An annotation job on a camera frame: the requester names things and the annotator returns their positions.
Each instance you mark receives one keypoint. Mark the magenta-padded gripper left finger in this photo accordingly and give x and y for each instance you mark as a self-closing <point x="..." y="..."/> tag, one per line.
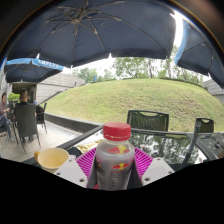
<point x="71" y="171"/>

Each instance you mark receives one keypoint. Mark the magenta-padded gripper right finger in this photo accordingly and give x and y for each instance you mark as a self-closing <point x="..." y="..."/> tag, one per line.
<point x="158" y="169"/>

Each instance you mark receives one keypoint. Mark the clear red-capped drink bottle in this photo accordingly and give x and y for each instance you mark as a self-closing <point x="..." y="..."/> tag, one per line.
<point x="115" y="160"/>

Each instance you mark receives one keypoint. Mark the black mesh patio chair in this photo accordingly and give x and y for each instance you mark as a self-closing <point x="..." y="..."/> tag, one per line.
<point x="206" y="126"/>
<point x="148" y="120"/>

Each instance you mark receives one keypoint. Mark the dark grey wicker chair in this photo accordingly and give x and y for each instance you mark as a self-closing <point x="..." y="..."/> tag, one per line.
<point x="26" y="123"/>
<point x="41" y="115"/>

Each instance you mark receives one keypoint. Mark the small round dish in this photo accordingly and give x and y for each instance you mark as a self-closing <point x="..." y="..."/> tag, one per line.
<point x="218" y="145"/>

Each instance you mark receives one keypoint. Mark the grey building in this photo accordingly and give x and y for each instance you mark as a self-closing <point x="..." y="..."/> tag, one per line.
<point x="60" y="87"/>
<point x="215" y="90"/>

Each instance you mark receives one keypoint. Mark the person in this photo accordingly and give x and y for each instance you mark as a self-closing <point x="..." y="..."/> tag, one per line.
<point x="24" y="96"/>
<point x="4" y="113"/>

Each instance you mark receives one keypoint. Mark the navy umbrella with lettered blue band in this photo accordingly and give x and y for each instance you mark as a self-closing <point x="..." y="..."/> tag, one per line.
<point x="26" y="71"/>

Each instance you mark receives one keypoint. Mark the navy umbrella with plain blue band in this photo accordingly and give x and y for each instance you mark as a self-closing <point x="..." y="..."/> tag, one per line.
<point x="206" y="53"/>

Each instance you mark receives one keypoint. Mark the large navy patio umbrella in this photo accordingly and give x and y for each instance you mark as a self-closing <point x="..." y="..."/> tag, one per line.
<point x="93" y="30"/>

